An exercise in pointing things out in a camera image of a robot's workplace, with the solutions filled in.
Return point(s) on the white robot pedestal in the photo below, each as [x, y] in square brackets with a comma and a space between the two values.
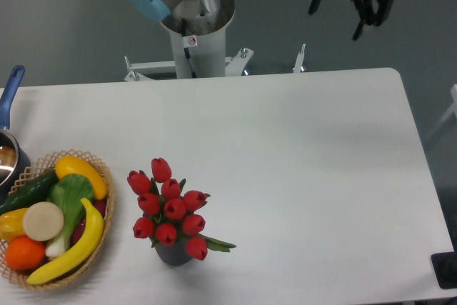
[194, 57]

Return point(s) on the dark red fruit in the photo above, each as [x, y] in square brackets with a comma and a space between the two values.
[79, 230]

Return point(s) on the orange fruit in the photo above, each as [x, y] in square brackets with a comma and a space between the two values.
[24, 254]

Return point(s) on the red tulip bouquet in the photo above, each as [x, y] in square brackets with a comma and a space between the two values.
[170, 213]

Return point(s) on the green bok choy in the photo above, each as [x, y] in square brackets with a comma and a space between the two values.
[67, 194]

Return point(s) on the woven wicker basket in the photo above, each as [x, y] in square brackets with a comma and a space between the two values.
[37, 168]

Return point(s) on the black device at edge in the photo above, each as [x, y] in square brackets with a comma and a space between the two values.
[444, 266]

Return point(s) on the dark grey ribbed vase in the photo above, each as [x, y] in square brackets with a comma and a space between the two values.
[175, 254]

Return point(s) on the beige round disc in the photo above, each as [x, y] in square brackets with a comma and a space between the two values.
[43, 221]

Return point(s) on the white frame at right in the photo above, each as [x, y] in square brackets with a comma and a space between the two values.
[445, 121]

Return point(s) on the small yellow pepper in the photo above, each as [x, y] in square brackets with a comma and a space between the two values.
[11, 224]

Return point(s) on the yellow banana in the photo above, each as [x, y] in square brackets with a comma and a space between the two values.
[77, 254]

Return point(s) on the green cucumber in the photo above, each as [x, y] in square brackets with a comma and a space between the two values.
[33, 192]

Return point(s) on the blue handled saucepan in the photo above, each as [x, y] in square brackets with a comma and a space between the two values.
[13, 159]

